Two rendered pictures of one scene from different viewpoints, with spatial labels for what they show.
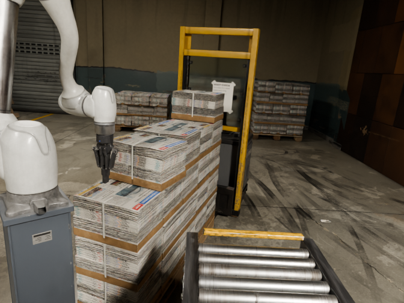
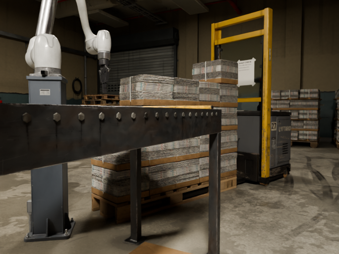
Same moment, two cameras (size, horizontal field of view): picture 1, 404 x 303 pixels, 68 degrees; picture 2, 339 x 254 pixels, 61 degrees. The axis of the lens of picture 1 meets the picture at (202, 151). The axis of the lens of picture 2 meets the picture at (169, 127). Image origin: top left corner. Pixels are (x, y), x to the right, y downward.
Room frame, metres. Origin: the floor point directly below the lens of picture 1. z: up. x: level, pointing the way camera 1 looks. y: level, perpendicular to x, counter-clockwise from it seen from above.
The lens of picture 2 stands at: (-0.28, -1.01, 0.79)
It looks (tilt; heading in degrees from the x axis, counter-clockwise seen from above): 3 degrees down; 30
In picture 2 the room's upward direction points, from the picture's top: straight up
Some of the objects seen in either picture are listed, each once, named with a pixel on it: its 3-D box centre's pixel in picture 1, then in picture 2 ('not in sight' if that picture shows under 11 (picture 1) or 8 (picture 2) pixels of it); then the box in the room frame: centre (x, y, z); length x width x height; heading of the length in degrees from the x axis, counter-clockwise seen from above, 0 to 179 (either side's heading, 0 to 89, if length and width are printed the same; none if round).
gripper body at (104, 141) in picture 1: (104, 143); (104, 66); (1.33, 0.45, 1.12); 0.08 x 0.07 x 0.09; 72
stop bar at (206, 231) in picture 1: (253, 234); (176, 107); (1.15, -0.25, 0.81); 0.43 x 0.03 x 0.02; 92
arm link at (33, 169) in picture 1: (27, 154); (47, 52); (0.94, 0.58, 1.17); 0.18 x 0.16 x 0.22; 68
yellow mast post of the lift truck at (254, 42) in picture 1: (244, 125); (265, 94); (2.86, -0.39, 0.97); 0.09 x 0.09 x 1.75; 72
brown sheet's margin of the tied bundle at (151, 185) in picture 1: (163, 177); (153, 102); (1.63, 0.22, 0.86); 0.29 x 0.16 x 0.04; 157
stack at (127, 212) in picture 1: (156, 224); (161, 153); (1.86, 0.28, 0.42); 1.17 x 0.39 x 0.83; 162
